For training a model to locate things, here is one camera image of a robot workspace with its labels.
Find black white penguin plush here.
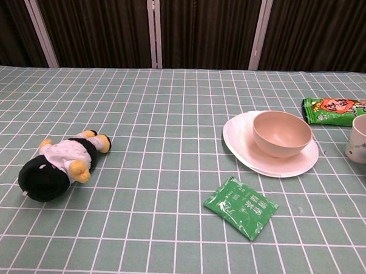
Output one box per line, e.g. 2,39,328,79
16,126,113,206

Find green white grid tablecloth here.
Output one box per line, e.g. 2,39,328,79
0,56,366,274

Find white paper cup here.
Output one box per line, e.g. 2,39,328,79
344,113,366,165

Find green foil sachet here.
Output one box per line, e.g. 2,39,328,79
202,175,281,243

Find white partition frame post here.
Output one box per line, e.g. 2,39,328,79
14,0,63,69
247,0,274,72
142,0,166,69

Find beige plastic bowl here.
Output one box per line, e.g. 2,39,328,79
251,110,314,160

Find green orange snack bag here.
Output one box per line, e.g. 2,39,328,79
301,96,366,129

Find white round plate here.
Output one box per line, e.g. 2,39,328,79
220,109,321,181

